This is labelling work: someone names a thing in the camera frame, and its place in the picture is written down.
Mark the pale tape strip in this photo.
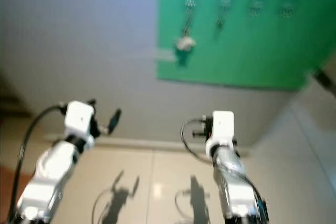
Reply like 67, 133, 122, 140
138, 49, 177, 62

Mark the key bunch with white plush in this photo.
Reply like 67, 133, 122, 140
175, 2, 198, 53

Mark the single dark key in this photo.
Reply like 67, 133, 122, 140
215, 4, 229, 30

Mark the brown floor mat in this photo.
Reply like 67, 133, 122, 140
0, 166, 28, 224

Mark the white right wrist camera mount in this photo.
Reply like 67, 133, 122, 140
206, 110, 236, 154

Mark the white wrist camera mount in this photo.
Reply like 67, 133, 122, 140
64, 101, 97, 148
206, 110, 236, 154

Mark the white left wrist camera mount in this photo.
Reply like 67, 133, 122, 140
64, 101, 97, 148

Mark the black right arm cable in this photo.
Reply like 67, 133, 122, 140
180, 118, 269, 220

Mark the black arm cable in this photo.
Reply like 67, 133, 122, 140
180, 118, 269, 220
16, 104, 68, 220

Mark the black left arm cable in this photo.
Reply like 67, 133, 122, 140
16, 104, 68, 220

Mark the green wall board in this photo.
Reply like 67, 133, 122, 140
156, 0, 336, 91

